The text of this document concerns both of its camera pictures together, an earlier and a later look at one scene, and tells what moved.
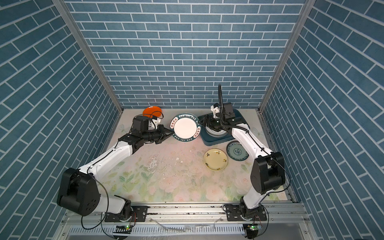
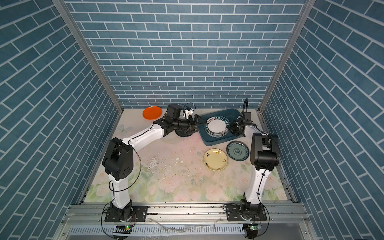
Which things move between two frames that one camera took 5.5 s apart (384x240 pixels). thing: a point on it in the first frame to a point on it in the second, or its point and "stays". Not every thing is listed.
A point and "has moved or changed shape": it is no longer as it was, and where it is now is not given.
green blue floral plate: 236,151 stays
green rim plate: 186,126 has moved or changed shape
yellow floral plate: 215,159 stays
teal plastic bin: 210,140 stays
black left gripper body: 152,135 to 184,124
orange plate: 152,111 stays
